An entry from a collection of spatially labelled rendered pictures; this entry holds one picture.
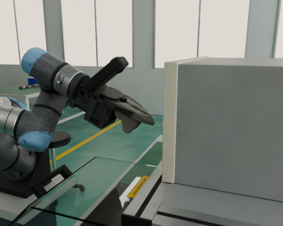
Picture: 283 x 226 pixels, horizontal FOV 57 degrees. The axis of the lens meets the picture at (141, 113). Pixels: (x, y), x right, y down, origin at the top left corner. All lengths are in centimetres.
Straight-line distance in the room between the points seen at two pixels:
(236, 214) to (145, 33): 526
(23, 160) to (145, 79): 459
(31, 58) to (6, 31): 695
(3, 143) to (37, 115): 41
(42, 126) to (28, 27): 648
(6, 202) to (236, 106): 102
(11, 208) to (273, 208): 96
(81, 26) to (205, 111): 589
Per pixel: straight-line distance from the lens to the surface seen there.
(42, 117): 72
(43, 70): 67
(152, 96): 558
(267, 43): 525
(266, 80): 41
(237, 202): 44
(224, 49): 523
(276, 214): 43
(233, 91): 41
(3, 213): 119
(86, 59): 617
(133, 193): 53
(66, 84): 64
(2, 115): 73
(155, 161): 145
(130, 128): 60
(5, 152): 112
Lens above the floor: 134
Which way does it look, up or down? 13 degrees down
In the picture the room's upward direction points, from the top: straight up
